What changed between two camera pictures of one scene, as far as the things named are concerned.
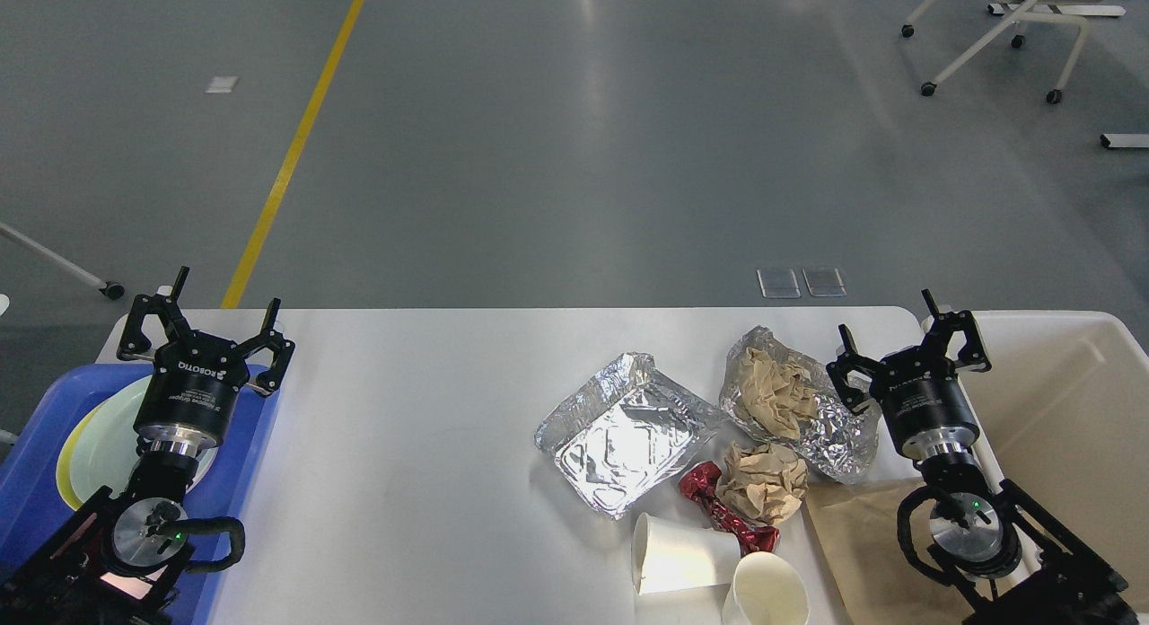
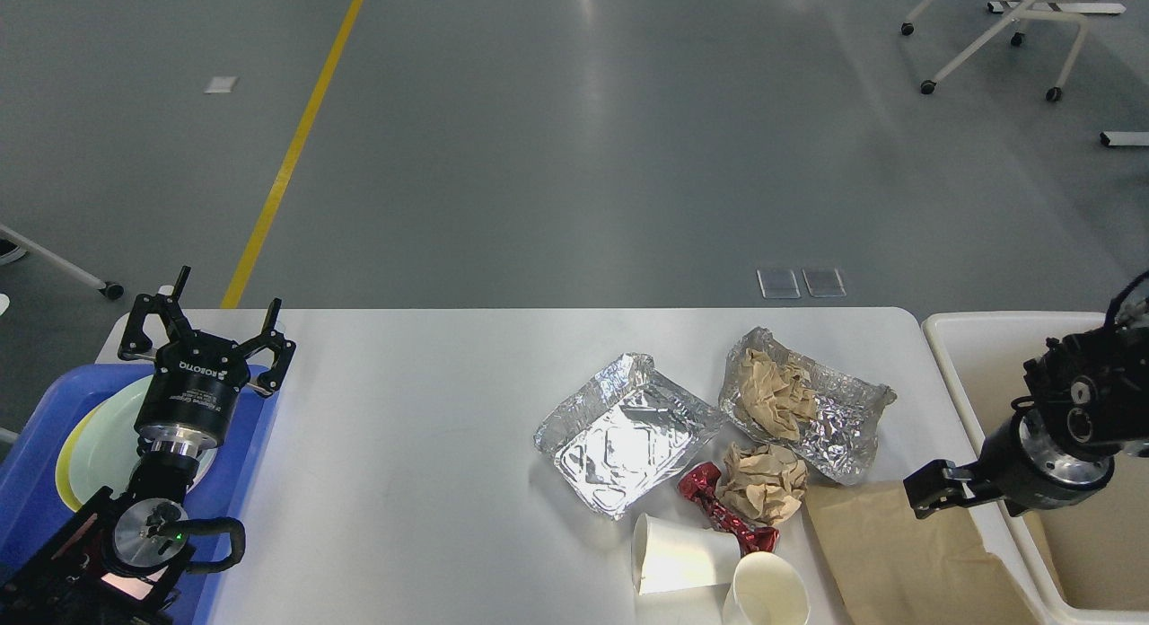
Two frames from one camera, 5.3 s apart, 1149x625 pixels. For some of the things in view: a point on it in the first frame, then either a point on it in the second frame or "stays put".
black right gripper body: [923, 400] -> [1012, 473]
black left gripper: [188, 401] stays put
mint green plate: [105, 444] stays put
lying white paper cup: [669, 556] stays put
